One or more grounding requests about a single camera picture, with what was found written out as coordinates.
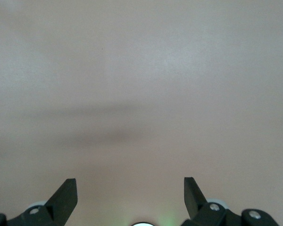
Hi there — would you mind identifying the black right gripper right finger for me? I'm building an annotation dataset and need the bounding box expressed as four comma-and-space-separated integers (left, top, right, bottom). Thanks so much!
180, 177, 280, 226

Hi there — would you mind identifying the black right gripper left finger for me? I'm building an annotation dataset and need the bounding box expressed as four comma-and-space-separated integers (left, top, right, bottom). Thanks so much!
0, 178, 78, 226

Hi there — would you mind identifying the brown table cloth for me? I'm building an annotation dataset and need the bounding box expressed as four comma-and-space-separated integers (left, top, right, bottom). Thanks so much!
0, 0, 283, 226

